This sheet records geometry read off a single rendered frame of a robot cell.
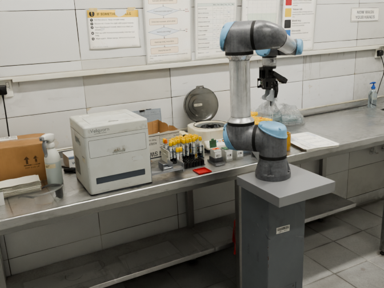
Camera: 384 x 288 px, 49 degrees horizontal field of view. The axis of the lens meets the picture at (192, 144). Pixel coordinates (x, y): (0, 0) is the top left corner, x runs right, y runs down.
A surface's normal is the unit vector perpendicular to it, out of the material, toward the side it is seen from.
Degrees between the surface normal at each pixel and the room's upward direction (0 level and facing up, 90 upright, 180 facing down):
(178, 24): 93
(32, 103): 90
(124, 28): 89
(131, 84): 90
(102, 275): 0
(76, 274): 0
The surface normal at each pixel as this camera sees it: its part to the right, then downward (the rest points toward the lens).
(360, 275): -0.04, -0.96
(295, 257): 0.47, 0.22
